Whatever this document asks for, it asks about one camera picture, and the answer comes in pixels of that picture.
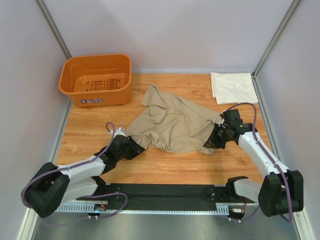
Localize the beige t shirt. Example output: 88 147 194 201
125 84 222 155

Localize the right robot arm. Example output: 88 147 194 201
203 106 304 222

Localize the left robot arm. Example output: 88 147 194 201
21 135 145 218

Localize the folded white t shirt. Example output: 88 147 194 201
210 72 259 105

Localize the orange plastic basket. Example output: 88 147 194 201
58 54 133 108

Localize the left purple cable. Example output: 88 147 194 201
21 121 130 221

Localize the purple cable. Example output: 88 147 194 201
21 121 130 221
226 102 293 223

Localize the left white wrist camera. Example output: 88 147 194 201
114 126 126 138

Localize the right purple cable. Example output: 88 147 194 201
226 102 293 223

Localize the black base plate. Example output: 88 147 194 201
76 183 256 211

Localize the slotted aluminium cable duct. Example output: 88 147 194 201
57 203 230 216

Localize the right aluminium frame post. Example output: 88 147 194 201
252 0 303 79

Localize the aluminium frame post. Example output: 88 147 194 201
252 0 303 79
35 0 72 60

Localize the left aluminium frame post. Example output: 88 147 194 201
35 0 72 60

